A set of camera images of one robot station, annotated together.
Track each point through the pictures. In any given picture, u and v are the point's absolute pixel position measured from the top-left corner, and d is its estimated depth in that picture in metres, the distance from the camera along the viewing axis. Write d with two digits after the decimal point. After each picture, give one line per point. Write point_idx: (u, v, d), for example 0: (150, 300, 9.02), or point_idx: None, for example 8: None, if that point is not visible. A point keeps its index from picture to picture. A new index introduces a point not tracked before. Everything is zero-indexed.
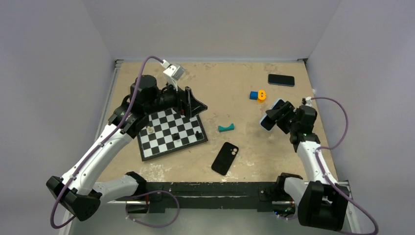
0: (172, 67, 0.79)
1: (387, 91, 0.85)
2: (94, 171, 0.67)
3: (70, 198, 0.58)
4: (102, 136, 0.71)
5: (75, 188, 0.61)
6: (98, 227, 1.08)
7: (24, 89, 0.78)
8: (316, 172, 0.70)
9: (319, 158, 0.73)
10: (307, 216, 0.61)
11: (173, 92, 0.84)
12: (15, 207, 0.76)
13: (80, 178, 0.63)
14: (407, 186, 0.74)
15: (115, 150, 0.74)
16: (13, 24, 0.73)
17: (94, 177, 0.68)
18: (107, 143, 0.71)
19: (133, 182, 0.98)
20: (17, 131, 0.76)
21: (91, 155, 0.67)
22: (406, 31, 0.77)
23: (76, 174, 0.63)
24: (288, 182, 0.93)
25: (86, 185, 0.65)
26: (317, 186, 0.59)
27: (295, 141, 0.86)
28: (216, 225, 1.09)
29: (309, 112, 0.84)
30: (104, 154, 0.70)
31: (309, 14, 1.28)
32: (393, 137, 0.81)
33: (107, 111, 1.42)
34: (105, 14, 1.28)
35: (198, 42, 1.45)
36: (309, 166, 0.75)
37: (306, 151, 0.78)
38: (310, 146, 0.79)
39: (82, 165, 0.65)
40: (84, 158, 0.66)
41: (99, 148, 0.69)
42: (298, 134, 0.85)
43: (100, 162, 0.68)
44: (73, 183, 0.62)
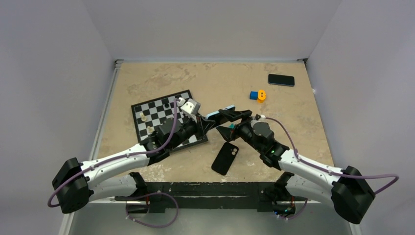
0: (190, 105, 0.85)
1: (386, 93, 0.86)
2: (108, 173, 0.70)
3: (80, 183, 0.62)
4: (130, 149, 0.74)
5: (88, 177, 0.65)
6: (98, 227, 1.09)
7: (24, 90, 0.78)
8: (323, 175, 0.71)
9: (309, 162, 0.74)
10: (357, 214, 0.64)
11: (193, 123, 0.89)
12: (15, 208, 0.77)
13: (96, 172, 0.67)
14: (409, 187, 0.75)
15: (133, 166, 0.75)
16: (13, 26, 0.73)
17: (103, 179, 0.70)
18: (131, 157, 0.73)
19: (132, 186, 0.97)
20: (18, 132, 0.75)
21: (115, 159, 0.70)
22: (405, 35, 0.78)
23: (95, 166, 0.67)
24: (291, 188, 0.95)
25: (95, 181, 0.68)
26: (340, 191, 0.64)
27: (273, 163, 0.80)
28: (216, 225, 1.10)
29: (265, 132, 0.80)
30: (124, 164, 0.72)
31: (309, 14, 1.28)
32: (392, 140, 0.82)
33: (107, 111, 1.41)
34: (105, 13, 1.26)
35: (198, 41, 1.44)
36: (307, 175, 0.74)
37: (292, 165, 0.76)
38: (289, 158, 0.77)
39: (104, 162, 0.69)
40: (109, 157, 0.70)
41: (123, 156, 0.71)
42: (269, 157, 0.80)
43: (116, 170, 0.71)
44: (89, 172, 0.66)
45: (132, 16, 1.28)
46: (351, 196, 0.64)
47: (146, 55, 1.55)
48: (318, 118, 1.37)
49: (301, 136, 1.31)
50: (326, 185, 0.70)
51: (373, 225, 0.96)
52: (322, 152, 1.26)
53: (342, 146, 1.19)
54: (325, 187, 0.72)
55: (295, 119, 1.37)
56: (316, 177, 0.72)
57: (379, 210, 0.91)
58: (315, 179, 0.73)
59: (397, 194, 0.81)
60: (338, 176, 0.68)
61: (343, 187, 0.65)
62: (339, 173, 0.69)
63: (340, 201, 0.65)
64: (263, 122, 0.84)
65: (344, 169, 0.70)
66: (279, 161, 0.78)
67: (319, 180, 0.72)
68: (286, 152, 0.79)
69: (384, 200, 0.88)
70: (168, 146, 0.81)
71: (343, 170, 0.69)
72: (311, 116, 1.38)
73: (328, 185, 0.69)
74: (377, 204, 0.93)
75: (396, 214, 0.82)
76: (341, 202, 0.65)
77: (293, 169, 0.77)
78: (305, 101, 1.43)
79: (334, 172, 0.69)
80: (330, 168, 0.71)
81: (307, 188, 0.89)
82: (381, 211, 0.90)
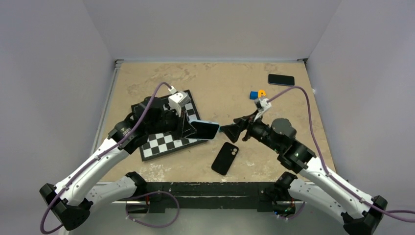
0: (179, 94, 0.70)
1: (386, 93, 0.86)
2: (87, 183, 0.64)
3: (60, 208, 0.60)
4: (100, 149, 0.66)
5: (66, 199, 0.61)
6: (98, 227, 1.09)
7: (24, 91, 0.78)
8: (353, 200, 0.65)
9: (341, 182, 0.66)
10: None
11: (175, 117, 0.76)
12: (15, 209, 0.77)
13: (72, 190, 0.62)
14: (408, 187, 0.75)
15: (113, 164, 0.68)
16: (13, 26, 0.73)
17: (87, 190, 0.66)
18: (103, 157, 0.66)
19: (131, 186, 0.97)
20: (18, 132, 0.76)
21: (87, 168, 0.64)
22: (405, 34, 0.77)
23: (68, 184, 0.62)
24: (295, 193, 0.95)
25: (78, 196, 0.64)
26: (370, 223, 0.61)
27: (292, 166, 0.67)
28: (216, 225, 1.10)
29: (287, 130, 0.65)
30: (100, 168, 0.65)
31: (309, 14, 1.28)
32: (392, 140, 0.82)
33: (107, 111, 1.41)
34: (105, 13, 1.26)
35: (198, 41, 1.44)
36: (332, 192, 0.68)
37: (318, 178, 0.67)
38: (316, 169, 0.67)
39: (77, 176, 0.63)
40: (80, 169, 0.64)
41: (95, 161, 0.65)
42: (290, 158, 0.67)
43: (96, 175, 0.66)
44: (64, 193, 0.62)
45: (132, 16, 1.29)
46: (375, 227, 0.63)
47: (146, 55, 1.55)
48: (318, 118, 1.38)
49: (301, 136, 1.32)
50: (353, 209, 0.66)
51: None
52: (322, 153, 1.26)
53: (342, 146, 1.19)
54: (347, 207, 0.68)
55: (295, 119, 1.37)
56: (343, 199, 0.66)
57: None
58: (340, 198, 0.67)
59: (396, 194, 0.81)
60: (369, 206, 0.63)
61: (372, 219, 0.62)
62: (370, 202, 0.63)
63: (362, 228, 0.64)
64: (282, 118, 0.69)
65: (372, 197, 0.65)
66: (304, 170, 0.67)
67: (345, 202, 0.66)
68: (311, 159, 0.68)
69: None
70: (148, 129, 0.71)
71: (373, 199, 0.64)
72: (311, 116, 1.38)
73: (356, 211, 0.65)
74: None
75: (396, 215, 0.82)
76: (362, 229, 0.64)
77: (316, 181, 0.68)
78: (305, 101, 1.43)
79: (366, 200, 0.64)
80: (361, 193, 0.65)
81: (312, 196, 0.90)
82: None
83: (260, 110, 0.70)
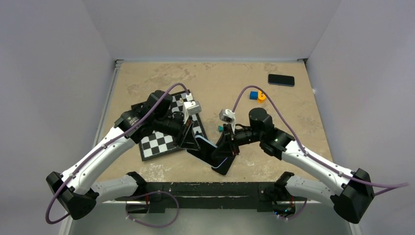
0: (192, 102, 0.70)
1: (386, 94, 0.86)
2: (94, 172, 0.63)
3: (67, 196, 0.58)
4: (107, 137, 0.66)
5: (73, 187, 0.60)
6: (98, 227, 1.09)
7: (24, 91, 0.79)
8: (332, 175, 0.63)
9: (317, 158, 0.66)
10: (358, 215, 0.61)
11: (180, 123, 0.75)
12: (15, 209, 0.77)
13: (79, 177, 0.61)
14: (408, 187, 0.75)
15: (119, 153, 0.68)
16: (12, 26, 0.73)
17: (94, 179, 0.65)
18: (110, 146, 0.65)
19: (134, 183, 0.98)
20: (18, 131, 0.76)
21: (93, 156, 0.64)
22: (406, 34, 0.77)
23: (75, 172, 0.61)
24: (291, 188, 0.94)
25: (85, 184, 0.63)
26: (349, 194, 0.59)
27: (274, 152, 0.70)
28: (216, 225, 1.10)
29: (262, 117, 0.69)
30: (106, 157, 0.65)
31: (309, 14, 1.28)
32: (392, 140, 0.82)
33: (107, 111, 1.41)
34: (104, 13, 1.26)
35: (198, 41, 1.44)
36: (311, 171, 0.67)
37: (297, 158, 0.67)
38: (295, 150, 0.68)
39: (83, 164, 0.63)
40: (86, 157, 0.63)
41: (101, 149, 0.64)
42: (271, 145, 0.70)
43: (103, 164, 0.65)
44: (71, 181, 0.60)
45: (132, 16, 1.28)
46: (357, 199, 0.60)
47: (146, 55, 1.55)
48: (318, 118, 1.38)
49: (301, 136, 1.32)
50: (333, 185, 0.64)
51: (373, 224, 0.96)
52: (322, 152, 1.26)
53: (341, 146, 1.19)
54: (331, 186, 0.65)
55: (295, 119, 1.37)
56: (324, 177, 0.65)
57: (380, 210, 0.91)
58: (320, 176, 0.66)
59: (397, 194, 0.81)
60: (348, 178, 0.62)
61: (352, 190, 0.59)
62: (350, 176, 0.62)
63: (344, 202, 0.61)
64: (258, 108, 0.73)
65: (354, 171, 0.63)
66: (283, 152, 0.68)
67: (326, 179, 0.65)
68: (291, 142, 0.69)
69: (384, 200, 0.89)
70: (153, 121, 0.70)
71: (353, 173, 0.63)
72: (311, 116, 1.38)
73: (336, 186, 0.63)
74: (377, 203, 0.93)
75: (396, 215, 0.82)
76: (346, 203, 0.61)
77: (297, 162, 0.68)
78: (305, 101, 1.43)
79: (344, 173, 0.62)
80: (338, 167, 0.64)
81: (307, 187, 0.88)
82: (382, 211, 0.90)
83: (231, 122, 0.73)
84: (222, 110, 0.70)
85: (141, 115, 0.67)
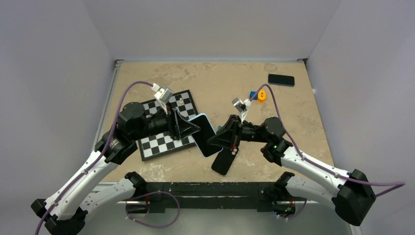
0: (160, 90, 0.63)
1: (386, 94, 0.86)
2: (77, 198, 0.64)
3: (50, 224, 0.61)
4: (87, 162, 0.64)
5: (56, 215, 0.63)
6: (98, 227, 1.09)
7: (24, 91, 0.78)
8: (328, 177, 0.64)
9: (314, 162, 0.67)
10: (359, 217, 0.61)
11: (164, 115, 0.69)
12: (15, 209, 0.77)
13: (61, 205, 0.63)
14: (408, 187, 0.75)
15: (103, 176, 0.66)
16: (12, 27, 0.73)
17: (79, 202, 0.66)
18: (91, 171, 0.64)
19: (130, 189, 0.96)
20: (18, 131, 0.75)
21: (75, 183, 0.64)
22: (406, 34, 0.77)
23: (57, 199, 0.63)
24: (292, 189, 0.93)
25: (69, 210, 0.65)
26: (346, 195, 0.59)
27: (274, 158, 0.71)
28: (216, 225, 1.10)
29: (275, 129, 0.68)
30: (87, 183, 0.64)
31: (309, 14, 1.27)
32: (392, 140, 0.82)
33: (107, 111, 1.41)
34: (104, 13, 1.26)
35: (198, 41, 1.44)
36: (310, 176, 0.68)
37: (295, 163, 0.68)
38: (292, 155, 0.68)
39: (65, 191, 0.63)
40: (68, 183, 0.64)
41: (82, 176, 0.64)
42: (272, 152, 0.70)
43: (85, 189, 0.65)
44: (54, 209, 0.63)
45: (132, 16, 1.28)
46: (355, 200, 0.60)
47: (146, 55, 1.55)
48: (318, 118, 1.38)
49: (301, 136, 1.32)
50: (331, 188, 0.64)
51: (372, 224, 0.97)
52: (322, 152, 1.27)
53: (341, 145, 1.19)
54: (330, 189, 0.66)
55: (295, 119, 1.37)
56: (321, 179, 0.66)
57: (380, 209, 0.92)
58: (318, 178, 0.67)
59: (397, 194, 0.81)
60: (344, 179, 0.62)
61: (349, 191, 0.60)
62: (345, 176, 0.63)
63: (343, 203, 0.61)
64: (273, 117, 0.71)
65: (350, 172, 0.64)
66: (282, 158, 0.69)
67: (323, 182, 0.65)
68: (289, 148, 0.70)
69: (384, 200, 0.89)
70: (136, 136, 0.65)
71: (349, 174, 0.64)
72: (311, 116, 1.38)
73: (334, 188, 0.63)
74: (377, 203, 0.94)
75: (396, 215, 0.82)
76: (344, 205, 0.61)
77: (295, 167, 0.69)
78: (305, 101, 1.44)
79: (340, 174, 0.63)
80: (335, 169, 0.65)
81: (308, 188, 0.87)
82: (381, 211, 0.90)
83: (244, 111, 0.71)
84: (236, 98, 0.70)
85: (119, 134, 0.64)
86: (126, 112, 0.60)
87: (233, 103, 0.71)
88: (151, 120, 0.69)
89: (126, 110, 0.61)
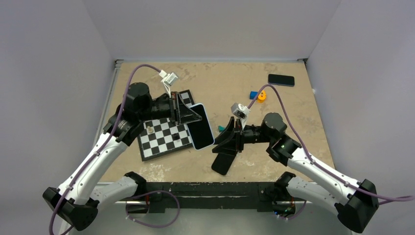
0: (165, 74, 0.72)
1: (386, 94, 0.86)
2: (91, 180, 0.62)
3: (68, 207, 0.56)
4: (98, 144, 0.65)
5: (72, 199, 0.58)
6: (98, 227, 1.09)
7: (24, 91, 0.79)
8: (337, 185, 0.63)
9: (324, 167, 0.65)
10: (362, 225, 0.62)
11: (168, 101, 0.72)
12: (15, 209, 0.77)
13: (77, 188, 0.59)
14: (408, 187, 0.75)
15: (113, 158, 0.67)
16: (13, 27, 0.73)
17: (92, 187, 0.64)
18: (103, 152, 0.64)
19: (133, 184, 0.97)
20: (18, 132, 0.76)
21: (88, 165, 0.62)
22: (406, 35, 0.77)
23: (72, 183, 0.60)
24: (292, 190, 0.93)
25: (84, 194, 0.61)
26: (355, 205, 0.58)
27: (280, 158, 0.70)
28: (216, 225, 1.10)
29: (277, 126, 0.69)
30: (102, 164, 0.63)
31: (309, 14, 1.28)
32: (392, 140, 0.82)
33: (107, 111, 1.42)
34: (104, 13, 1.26)
35: (198, 41, 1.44)
36: (316, 179, 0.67)
37: (303, 166, 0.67)
38: (301, 157, 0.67)
39: (79, 174, 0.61)
40: (81, 167, 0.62)
41: (94, 156, 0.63)
42: (278, 152, 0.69)
43: (99, 171, 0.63)
44: (69, 193, 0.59)
45: (132, 16, 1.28)
46: (362, 210, 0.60)
47: (146, 55, 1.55)
48: (318, 118, 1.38)
49: (301, 136, 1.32)
50: (338, 195, 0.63)
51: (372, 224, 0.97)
52: (322, 152, 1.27)
53: (341, 145, 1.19)
54: (336, 196, 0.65)
55: (295, 119, 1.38)
56: (329, 186, 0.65)
57: (380, 210, 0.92)
58: (325, 184, 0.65)
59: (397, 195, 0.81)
60: (354, 189, 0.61)
61: (357, 201, 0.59)
62: (356, 186, 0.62)
63: (349, 212, 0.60)
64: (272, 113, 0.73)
65: (360, 181, 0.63)
66: (289, 159, 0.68)
67: (331, 188, 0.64)
68: (297, 149, 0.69)
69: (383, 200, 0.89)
70: (142, 117, 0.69)
71: (359, 183, 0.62)
72: (311, 116, 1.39)
73: (341, 196, 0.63)
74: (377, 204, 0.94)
75: (396, 216, 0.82)
76: (350, 213, 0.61)
77: (303, 170, 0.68)
78: (305, 101, 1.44)
79: (350, 183, 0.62)
80: (345, 176, 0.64)
81: (309, 191, 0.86)
82: (381, 212, 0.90)
83: (243, 118, 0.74)
84: (235, 104, 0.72)
85: (126, 115, 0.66)
86: (132, 91, 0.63)
87: (232, 110, 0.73)
88: (154, 104, 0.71)
89: (131, 91, 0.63)
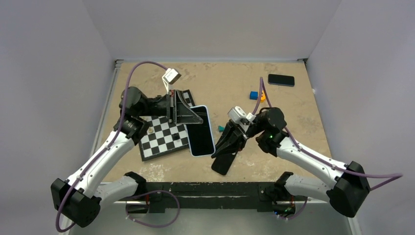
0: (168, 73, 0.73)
1: (385, 94, 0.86)
2: (100, 174, 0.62)
3: (77, 196, 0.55)
4: (108, 140, 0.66)
5: (81, 188, 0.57)
6: (98, 228, 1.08)
7: (25, 92, 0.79)
8: (325, 169, 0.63)
9: (311, 152, 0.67)
10: (354, 209, 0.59)
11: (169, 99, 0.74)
12: (16, 208, 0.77)
13: (86, 179, 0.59)
14: (408, 187, 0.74)
15: (121, 155, 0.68)
16: (12, 27, 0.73)
17: (99, 181, 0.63)
18: (113, 147, 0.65)
19: (133, 182, 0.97)
20: (18, 132, 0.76)
21: (98, 158, 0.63)
22: (406, 35, 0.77)
23: (82, 175, 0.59)
24: (290, 186, 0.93)
25: (92, 187, 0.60)
26: (342, 187, 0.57)
27: (269, 149, 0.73)
28: (216, 225, 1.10)
29: (277, 123, 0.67)
30: (111, 158, 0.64)
31: (309, 14, 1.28)
32: (392, 140, 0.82)
33: (107, 111, 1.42)
34: (105, 13, 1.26)
35: (198, 41, 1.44)
36: (305, 166, 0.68)
37: (292, 153, 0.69)
38: (288, 146, 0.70)
39: (90, 166, 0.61)
40: (91, 159, 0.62)
41: (104, 151, 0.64)
42: (267, 143, 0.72)
43: (107, 165, 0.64)
44: (79, 184, 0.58)
45: (132, 16, 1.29)
46: (351, 192, 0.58)
47: (146, 55, 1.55)
48: (318, 118, 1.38)
49: (301, 136, 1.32)
50: (327, 179, 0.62)
51: (372, 224, 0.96)
52: (322, 152, 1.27)
53: (341, 145, 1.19)
54: (327, 183, 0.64)
55: (295, 119, 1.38)
56: (318, 171, 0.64)
57: (380, 209, 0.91)
58: (314, 171, 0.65)
59: (397, 194, 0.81)
60: (341, 171, 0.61)
61: (346, 182, 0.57)
62: (343, 168, 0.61)
63: (339, 196, 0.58)
64: (275, 108, 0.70)
65: (347, 164, 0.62)
66: (278, 148, 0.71)
67: (320, 173, 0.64)
68: (286, 138, 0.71)
69: (383, 200, 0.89)
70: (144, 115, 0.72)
71: (346, 166, 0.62)
72: (311, 116, 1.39)
73: (330, 180, 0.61)
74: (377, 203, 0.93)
75: (396, 215, 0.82)
76: (340, 198, 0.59)
77: (292, 158, 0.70)
78: (305, 101, 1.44)
79: (337, 166, 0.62)
80: (332, 160, 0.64)
81: (304, 184, 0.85)
82: (381, 211, 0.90)
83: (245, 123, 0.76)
84: (235, 109, 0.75)
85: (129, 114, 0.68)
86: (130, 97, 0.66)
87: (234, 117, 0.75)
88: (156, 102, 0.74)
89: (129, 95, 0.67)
